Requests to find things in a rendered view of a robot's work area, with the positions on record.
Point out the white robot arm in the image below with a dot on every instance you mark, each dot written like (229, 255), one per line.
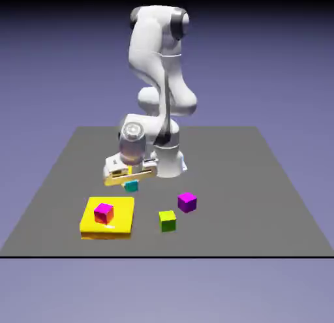
(156, 67)

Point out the small purple cube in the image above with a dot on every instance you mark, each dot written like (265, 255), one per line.
(187, 202)

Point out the small green cube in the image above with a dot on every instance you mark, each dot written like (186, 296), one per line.
(167, 221)

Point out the small teal cube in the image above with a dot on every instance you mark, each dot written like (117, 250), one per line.
(131, 186)

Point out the large yellow box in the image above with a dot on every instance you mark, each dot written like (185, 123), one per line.
(122, 213)

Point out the small red cube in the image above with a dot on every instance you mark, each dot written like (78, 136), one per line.
(103, 213)

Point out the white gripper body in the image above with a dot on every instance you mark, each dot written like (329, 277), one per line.
(125, 175)

